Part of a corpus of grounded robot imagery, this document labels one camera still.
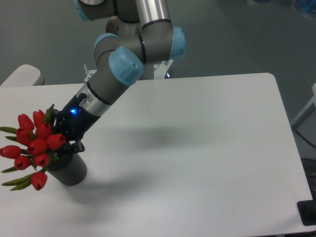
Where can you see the black device at table edge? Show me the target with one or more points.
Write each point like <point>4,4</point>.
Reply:
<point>307,211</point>

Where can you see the red tulip bouquet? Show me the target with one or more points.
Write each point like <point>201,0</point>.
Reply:
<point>38,145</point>

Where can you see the white chair back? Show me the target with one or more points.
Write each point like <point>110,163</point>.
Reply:
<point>25,75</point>

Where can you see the dark grey ribbed vase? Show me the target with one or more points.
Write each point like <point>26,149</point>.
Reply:
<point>70,170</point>

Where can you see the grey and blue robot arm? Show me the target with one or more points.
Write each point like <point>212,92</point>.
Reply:
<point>120,61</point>

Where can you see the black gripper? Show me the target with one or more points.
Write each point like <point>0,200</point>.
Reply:
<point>73,121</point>

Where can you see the white frame at right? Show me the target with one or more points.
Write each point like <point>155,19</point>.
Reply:
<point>305,112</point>

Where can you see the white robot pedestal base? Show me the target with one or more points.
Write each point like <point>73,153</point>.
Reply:
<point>122,29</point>

